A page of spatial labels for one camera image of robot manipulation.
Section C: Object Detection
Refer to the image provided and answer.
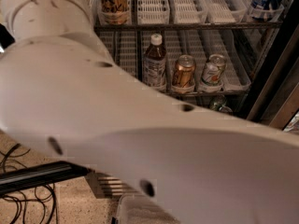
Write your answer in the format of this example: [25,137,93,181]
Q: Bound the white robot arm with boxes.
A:
[0,0,299,224]

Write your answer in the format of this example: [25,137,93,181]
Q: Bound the brown tea bottle white cap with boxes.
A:
[143,34,166,91]

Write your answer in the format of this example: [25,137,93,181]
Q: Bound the white shelf tray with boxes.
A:
[137,0,170,24]
[169,0,207,24]
[115,31,138,77]

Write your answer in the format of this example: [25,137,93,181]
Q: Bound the green can bottom shelf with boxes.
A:
[219,106,233,115]

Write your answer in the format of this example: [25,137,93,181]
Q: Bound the stainless steel fridge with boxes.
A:
[83,0,299,199]

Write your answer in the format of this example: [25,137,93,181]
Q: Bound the open glass fridge door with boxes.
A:
[0,161,91,196]

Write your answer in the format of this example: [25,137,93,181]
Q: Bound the gold soda can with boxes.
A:
[171,54,196,93]

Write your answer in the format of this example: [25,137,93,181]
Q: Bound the rear green can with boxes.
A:
[208,95,227,111]

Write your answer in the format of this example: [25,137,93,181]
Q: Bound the clear plastic bin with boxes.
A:
[111,194,180,224]

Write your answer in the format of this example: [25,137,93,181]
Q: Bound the tall gold black can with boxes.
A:
[99,0,129,25]

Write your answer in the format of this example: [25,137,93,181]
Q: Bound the black floor cables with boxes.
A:
[0,142,58,224]

